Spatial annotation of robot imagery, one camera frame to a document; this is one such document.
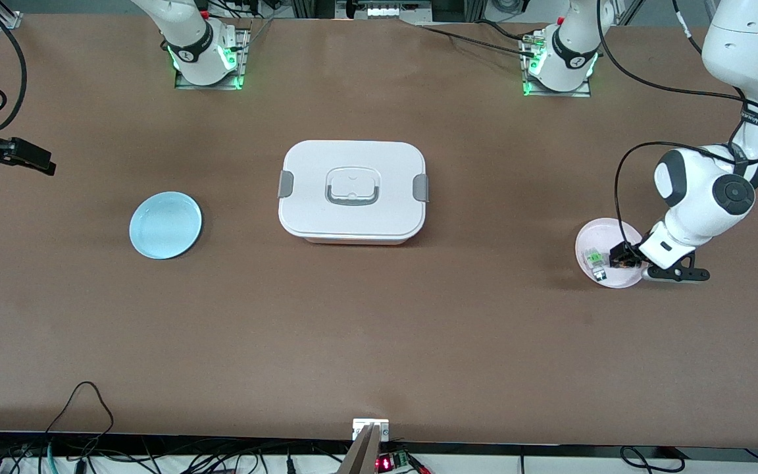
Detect pink round plate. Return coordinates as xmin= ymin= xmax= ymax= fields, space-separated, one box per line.
xmin=575 ymin=217 xmax=647 ymax=289

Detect light blue round plate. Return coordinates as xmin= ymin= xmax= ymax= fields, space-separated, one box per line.
xmin=129 ymin=192 xmax=203 ymax=260

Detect white lunch box grey clasps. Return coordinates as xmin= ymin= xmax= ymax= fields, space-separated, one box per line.
xmin=278 ymin=140 xmax=430 ymax=246

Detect red led display module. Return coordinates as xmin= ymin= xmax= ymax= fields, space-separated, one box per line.
xmin=376 ymin=450 xmax=414 ymax=473

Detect grey metal bar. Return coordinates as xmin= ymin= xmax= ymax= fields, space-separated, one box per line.
xmin=338 ymin=425 xmax=384 ymax=474

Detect green push button switch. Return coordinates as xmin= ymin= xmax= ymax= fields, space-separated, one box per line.
xmin=583 ymin=248 xmax=609 ymax=282

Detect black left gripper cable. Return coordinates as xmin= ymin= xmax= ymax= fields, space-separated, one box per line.
xmin=596 ymin=0 xmax=758 ymax=251

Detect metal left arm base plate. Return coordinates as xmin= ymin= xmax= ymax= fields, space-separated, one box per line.
xmin=519 ymin=32 xmax=594 ymax=99

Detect black coiled cable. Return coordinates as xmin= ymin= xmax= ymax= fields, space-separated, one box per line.
xmin=619 ymin=446 xmax=684 ymax=473

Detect black looped cable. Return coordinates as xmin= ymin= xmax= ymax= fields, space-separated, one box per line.
xmin=45 ymin=381 xmax=115 ymax=452

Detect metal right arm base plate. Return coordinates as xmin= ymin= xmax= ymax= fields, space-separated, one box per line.
xmin=174 ymin=26 xmax=252 ymax=91

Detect black table cable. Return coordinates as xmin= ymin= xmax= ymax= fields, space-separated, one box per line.
xmin=412 ymin=20 xmax=541 ymax=60

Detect aluminium frame rack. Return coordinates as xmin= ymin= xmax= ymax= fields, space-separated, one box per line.
xmin=289 ymin=0 xmax=486 ymax=22

